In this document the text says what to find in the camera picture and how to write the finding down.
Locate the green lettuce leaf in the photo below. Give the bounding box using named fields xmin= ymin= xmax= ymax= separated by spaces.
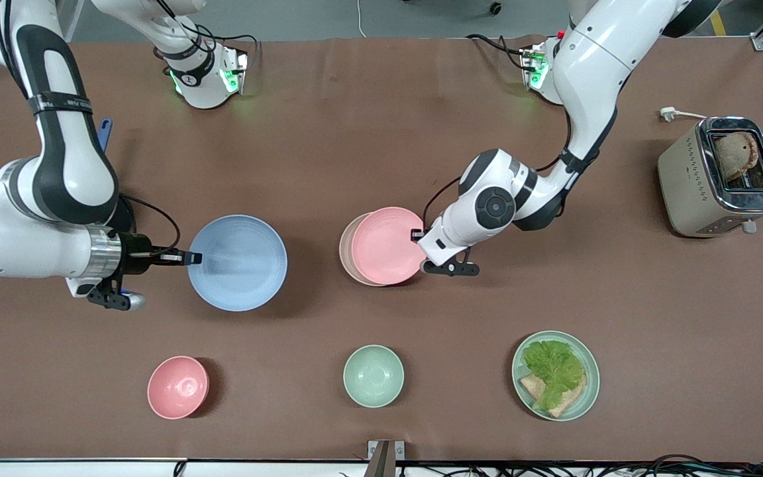
xmin=522 ymin=340 xmax=586 ymax=412

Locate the beige plate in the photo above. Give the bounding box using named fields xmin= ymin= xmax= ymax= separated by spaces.
xmin=339 ymin=212 xmax=389 ymax=288

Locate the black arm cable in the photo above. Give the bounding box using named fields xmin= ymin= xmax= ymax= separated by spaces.
xmin=423 ymin=175 xmax=466 ymax=230
xmin=120 ymin=194 xmax=181 ymax=256

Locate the brown bread slice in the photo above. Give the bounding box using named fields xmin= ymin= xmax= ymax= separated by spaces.
xmin=519 ymin=373 xmax=588 ymax=419

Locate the dark pot with blue handle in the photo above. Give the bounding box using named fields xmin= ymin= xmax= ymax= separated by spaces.
xmin=97 ymin=117 xmax=136 ymax=234

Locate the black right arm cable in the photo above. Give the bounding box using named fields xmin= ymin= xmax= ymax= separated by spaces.
xmin=120 ymin=194 xmax=181 ymax=256

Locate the blue plate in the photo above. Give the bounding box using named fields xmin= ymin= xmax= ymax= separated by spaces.
xmin=187 ymin=214 xmax=289 ymax=313

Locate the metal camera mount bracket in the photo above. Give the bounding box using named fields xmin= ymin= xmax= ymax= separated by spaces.
xmin=363 ymin=440 xmax=406 ymax=477

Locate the green plate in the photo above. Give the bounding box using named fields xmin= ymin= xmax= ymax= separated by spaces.
xmin=511 ymin=330 xmax=601 ymax=422

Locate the white toaster plug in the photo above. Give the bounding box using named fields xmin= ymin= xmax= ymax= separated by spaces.
xmin=659 ymin=106 xmax=708 ymax=123

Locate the toasted bread slice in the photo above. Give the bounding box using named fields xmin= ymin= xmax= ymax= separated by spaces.
xmin=714 ymin=131 xmax=760 ymax=184

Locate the pink bowl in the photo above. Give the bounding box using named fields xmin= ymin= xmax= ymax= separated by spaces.
xmin=147 ymin=356 xmax=210 ymax=420

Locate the silver beige toaster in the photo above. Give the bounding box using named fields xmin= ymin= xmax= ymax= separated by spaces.
xmin=657 ymin=117 xmax=763 ymax=239

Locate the pink plate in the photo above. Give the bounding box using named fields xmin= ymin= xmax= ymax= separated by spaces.
xmin=350 ymin=207 xmax=427 ymax=286

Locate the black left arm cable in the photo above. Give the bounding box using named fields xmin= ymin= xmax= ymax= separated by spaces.
xmin=423 ymin=175 xmax=466 ymax=230

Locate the black base cable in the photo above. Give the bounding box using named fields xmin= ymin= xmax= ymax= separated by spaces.
xmin=466 ymin=32 xmax=529 ymax=72

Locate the green bowl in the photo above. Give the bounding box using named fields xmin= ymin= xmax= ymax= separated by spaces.
xmin=343 ymin=344 xmax=405 ymax=408

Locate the black cable bundle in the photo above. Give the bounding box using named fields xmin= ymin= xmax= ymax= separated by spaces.
xmin=395 ymin=453 xmax=763 ymax=477

